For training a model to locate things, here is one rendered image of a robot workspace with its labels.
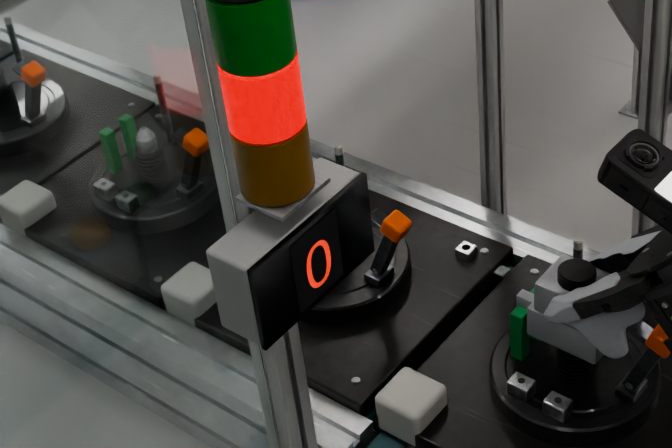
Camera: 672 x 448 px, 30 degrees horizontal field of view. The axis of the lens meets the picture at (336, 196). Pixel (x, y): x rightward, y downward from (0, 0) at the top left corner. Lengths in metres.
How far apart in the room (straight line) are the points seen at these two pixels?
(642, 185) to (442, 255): 0.36
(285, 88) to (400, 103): 0.85
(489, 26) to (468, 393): 0.34
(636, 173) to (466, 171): 0.61
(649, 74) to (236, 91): 0.46
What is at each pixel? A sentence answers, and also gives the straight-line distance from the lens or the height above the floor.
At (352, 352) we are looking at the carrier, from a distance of 1.11.
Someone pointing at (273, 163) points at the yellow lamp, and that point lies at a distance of 0.79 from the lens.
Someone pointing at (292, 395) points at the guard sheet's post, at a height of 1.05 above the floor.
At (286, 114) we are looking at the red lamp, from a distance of 0.77.
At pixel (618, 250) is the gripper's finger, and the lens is 1.00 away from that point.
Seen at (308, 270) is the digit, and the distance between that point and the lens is 0.84.
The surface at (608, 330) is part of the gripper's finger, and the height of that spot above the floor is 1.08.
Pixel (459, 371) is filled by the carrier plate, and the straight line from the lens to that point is 1.09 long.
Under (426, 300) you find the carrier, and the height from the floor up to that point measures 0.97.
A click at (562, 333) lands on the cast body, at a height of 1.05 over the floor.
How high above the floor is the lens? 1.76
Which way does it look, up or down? 38 degrees down
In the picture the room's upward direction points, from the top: 7 degrees counter-clockwise
